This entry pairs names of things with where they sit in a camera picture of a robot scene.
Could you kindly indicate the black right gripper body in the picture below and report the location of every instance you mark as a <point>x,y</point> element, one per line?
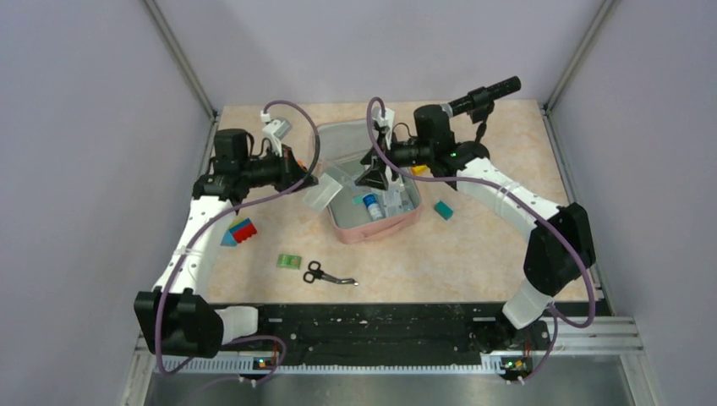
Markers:
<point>413,152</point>

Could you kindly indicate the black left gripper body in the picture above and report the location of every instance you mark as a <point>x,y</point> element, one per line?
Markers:
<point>263,171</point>

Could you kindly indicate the white blue dropper bottle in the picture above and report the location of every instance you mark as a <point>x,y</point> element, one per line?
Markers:
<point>373,207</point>

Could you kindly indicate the white sachet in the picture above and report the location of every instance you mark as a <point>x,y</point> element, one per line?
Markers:
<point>320,196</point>

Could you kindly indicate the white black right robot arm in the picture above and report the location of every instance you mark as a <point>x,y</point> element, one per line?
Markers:
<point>560,246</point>

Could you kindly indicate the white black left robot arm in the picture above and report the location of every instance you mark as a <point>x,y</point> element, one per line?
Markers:
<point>174,317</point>

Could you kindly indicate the pink open medicine case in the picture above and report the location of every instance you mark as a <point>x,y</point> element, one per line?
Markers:
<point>360,213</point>

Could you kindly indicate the yellow plastic piece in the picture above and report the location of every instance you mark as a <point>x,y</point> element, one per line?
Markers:
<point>417,170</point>

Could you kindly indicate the colourful toy block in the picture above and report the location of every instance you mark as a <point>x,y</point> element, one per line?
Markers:
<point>239,231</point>

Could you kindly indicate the black microphone on stand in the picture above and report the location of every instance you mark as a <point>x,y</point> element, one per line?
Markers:
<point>479,103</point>

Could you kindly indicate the teal small box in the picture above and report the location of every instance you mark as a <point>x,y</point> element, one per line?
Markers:
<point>443,210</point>

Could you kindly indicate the green small packet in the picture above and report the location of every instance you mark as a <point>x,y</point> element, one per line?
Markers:
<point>285,261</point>

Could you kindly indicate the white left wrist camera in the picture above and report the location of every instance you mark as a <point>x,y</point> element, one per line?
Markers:
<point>275,130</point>

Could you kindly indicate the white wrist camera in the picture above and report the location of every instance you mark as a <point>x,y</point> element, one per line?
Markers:
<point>275,130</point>
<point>383,119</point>

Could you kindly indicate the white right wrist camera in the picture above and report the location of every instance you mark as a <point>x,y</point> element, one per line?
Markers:
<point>383,119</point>

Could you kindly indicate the black handled scissors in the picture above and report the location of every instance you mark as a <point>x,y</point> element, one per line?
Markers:
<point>315,272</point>

